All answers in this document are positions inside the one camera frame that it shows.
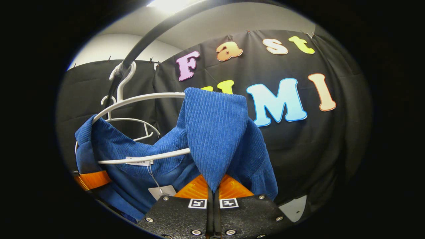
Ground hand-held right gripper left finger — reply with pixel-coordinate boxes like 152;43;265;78
137;174;213;239

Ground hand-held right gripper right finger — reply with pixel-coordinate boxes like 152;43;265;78
212;174;294;239

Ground blue corduroy jacket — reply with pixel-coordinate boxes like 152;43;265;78
75;87;279;223

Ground white plastic hanger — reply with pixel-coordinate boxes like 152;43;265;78
101;96;161;142
75;61;192;165

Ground black metal clothes rack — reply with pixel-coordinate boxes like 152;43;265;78
103;0;233;110

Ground black backdrop cloth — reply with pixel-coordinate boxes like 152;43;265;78
56;29;372;213

